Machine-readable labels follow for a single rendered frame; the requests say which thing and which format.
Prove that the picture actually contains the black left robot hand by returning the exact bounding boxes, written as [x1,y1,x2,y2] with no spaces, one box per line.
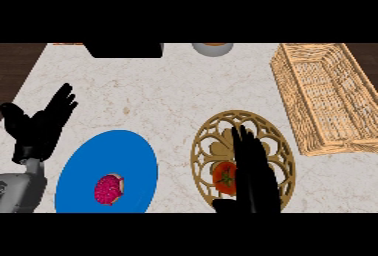
[0,82,80,165]

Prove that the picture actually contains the grey round bowl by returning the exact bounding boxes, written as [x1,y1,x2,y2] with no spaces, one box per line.
[191,43,235,58]

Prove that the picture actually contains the blue round plate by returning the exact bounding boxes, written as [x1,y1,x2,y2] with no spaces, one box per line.
[54,129,160,214]

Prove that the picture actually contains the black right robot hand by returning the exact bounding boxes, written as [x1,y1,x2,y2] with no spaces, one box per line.
[212,125,283,214]

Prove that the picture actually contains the red tomato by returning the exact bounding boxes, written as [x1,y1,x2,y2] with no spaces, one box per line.
[212,161,240,196]

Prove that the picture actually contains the tan wicker basket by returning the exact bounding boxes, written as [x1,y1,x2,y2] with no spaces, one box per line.
[269,43,378,157]

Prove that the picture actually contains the black box appliance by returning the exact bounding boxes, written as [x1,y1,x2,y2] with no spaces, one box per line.
[82,43,166,59]

